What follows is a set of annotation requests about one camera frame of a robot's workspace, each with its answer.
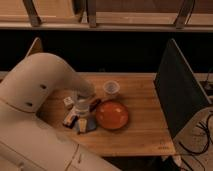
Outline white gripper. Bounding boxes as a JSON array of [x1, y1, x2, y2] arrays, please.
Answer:
[[62, 94, 95, 135]]

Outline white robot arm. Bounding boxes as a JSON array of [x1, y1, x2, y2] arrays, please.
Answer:
[[0, 53, 120, 171]]

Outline orange ceramic bowl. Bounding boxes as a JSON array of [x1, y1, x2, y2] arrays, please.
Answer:
[[95, 101, 129, 130]]

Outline blue cloth piece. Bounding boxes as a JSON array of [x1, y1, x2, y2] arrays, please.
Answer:
[[73, 117, 98, 134]]

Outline dark red small object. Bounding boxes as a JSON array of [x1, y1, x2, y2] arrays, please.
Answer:
[[89, 98, 102, 112]]

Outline clear plastic cup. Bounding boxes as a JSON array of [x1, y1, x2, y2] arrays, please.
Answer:
[[103, 80, 120, 98]]

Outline left wooden side panel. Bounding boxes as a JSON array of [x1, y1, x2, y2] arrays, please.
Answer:
[[26, 37, 43, 56]]

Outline right dark side panel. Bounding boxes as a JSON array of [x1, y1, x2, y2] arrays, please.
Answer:
[[154, 39, 211, 138]]

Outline wooden shelf rack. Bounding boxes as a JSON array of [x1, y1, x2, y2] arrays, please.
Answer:
[[0, 0, 213, 33]]

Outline black cables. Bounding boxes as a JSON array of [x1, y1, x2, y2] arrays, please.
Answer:
[[178, 111, 213, 156]]

